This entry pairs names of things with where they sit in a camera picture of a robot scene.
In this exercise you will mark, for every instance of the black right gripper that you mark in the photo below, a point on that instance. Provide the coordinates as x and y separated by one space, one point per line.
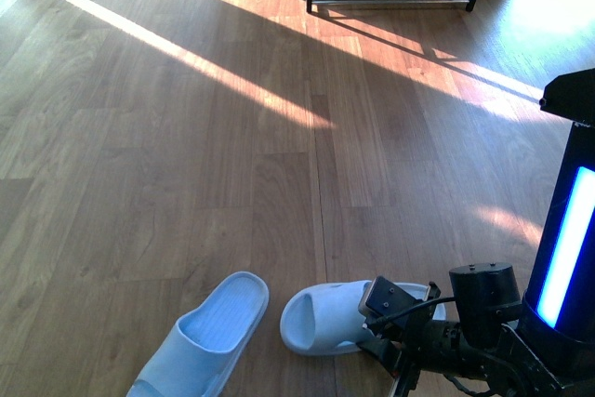
471 334

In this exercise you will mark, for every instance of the light blue slipper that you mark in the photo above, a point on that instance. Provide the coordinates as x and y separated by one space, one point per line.
204 345
325 320

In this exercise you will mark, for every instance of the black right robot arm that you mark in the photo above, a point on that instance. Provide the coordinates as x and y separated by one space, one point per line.
539 342

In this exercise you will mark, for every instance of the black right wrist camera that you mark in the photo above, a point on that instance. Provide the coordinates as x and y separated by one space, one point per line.
383 305

